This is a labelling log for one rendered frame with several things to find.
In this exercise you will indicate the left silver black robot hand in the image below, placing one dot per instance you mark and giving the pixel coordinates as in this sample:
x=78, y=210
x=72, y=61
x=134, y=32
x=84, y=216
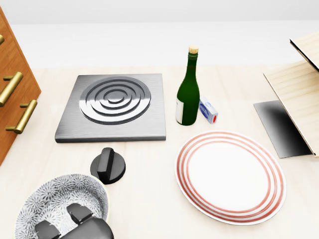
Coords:
x=92, y=229

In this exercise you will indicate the patterned black white bowl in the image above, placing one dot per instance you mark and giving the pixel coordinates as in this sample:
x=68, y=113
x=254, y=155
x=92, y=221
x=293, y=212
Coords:
x=49, y=191

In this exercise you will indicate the flat grey stove plate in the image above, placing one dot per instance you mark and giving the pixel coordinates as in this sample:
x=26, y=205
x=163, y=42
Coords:
x=149, y=124

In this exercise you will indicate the white plate with red rings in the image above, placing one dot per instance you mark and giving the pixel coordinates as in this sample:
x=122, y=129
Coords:
x=229, y=179

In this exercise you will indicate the round black knob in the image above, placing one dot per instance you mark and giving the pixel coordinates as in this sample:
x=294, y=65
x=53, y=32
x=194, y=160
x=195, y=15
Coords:
x=106, y=164

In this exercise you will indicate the green wine bottle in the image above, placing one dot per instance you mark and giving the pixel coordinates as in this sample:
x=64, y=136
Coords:
x=189, y=99

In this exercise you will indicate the small white blue box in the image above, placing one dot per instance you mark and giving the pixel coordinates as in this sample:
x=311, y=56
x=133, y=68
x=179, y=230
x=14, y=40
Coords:
x=208, y=110

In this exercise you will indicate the wooden cabinet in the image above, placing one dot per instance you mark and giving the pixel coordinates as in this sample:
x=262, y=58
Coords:
x=15, y=62

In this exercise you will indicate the pale wooden rack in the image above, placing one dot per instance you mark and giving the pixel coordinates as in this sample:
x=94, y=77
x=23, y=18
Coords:
x=296, y=92

